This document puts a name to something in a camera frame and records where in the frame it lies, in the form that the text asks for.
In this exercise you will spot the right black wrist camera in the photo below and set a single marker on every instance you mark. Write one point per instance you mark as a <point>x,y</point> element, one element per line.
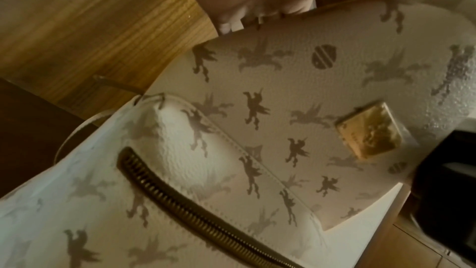
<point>446,202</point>

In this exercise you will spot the cream patterned backpack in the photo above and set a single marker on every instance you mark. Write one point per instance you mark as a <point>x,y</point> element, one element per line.
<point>223,143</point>

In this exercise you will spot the brown wardrobe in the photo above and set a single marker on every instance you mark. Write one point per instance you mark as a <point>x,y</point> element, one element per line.
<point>409,249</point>

